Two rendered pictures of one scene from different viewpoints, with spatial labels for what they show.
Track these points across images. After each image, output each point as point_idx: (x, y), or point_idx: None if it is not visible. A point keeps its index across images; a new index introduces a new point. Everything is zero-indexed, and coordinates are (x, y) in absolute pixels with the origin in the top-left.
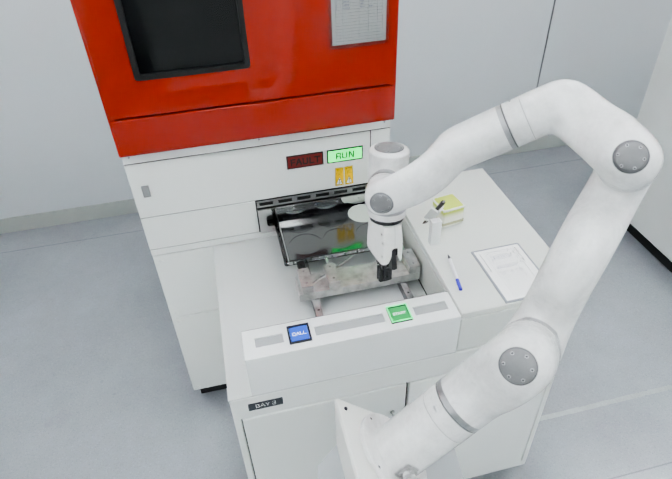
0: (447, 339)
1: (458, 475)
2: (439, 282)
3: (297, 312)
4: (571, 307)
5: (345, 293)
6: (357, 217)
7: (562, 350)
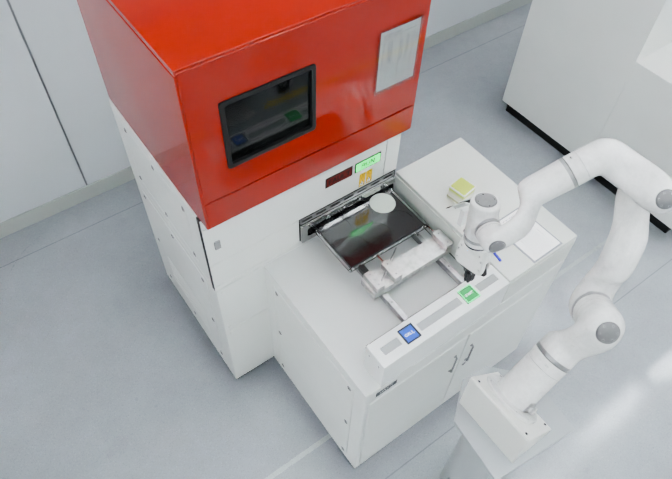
0: (498, 299)
1: None
2: None
3: (372, 307)
4: (622, 282)
5: None
6: (380, 208)
7: None
